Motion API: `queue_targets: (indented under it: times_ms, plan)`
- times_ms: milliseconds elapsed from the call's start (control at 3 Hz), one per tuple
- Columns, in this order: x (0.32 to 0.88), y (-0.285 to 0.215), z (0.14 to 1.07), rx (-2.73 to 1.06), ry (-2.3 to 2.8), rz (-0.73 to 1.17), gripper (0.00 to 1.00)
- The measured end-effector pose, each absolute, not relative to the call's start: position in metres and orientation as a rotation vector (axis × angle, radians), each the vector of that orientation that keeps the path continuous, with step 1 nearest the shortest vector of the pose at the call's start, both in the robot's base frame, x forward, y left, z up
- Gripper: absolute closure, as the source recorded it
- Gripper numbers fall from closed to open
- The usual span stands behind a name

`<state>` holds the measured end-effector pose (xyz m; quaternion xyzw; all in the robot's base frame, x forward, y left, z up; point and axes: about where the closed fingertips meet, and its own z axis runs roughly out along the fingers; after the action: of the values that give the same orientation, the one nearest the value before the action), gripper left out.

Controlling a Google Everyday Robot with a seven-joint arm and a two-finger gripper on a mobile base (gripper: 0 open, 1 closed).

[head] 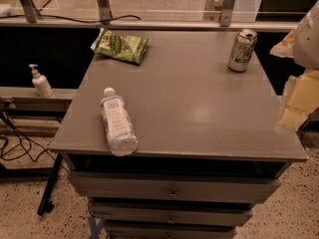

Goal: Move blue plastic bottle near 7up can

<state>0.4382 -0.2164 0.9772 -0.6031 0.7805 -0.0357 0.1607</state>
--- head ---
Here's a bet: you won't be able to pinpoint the black metal stand leg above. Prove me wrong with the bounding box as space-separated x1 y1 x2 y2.
37 153 62 216

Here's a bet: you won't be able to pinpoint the white pump soap dispenser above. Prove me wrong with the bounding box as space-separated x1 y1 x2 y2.
29 64 53 98

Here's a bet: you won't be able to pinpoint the black floor cables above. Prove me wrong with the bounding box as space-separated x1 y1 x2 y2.
0 112 58 162

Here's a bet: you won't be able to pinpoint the black cable on ledge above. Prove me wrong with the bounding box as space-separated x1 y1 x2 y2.
0 13 142 24

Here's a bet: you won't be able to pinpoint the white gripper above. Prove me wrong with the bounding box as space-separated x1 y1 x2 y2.
270 1 319 131

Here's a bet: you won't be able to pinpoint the blue plastic water bottle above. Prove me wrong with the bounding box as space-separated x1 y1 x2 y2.
101 88 138 156

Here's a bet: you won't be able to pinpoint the grey drawer cabinet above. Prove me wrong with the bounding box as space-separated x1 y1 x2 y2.
51 31 307 239

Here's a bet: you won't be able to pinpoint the grey metal railing frame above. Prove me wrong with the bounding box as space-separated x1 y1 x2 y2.
0 0 298 32

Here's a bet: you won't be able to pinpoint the green chip bag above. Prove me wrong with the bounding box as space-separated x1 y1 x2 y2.
91 29 150 65

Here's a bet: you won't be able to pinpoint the green 7up soda can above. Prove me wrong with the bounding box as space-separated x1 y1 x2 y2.
228 29 257 73

